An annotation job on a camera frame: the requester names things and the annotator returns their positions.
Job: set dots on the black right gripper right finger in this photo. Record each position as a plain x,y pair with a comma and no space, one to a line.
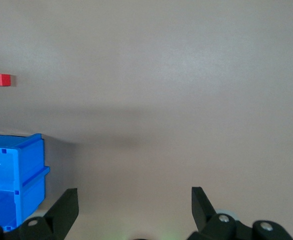
211,222

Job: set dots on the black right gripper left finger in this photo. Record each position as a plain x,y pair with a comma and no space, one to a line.
59,215

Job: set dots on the red cube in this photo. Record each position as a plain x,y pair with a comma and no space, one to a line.
1,79

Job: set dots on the blue plastic storage bin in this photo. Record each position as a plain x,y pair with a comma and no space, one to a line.
9,180

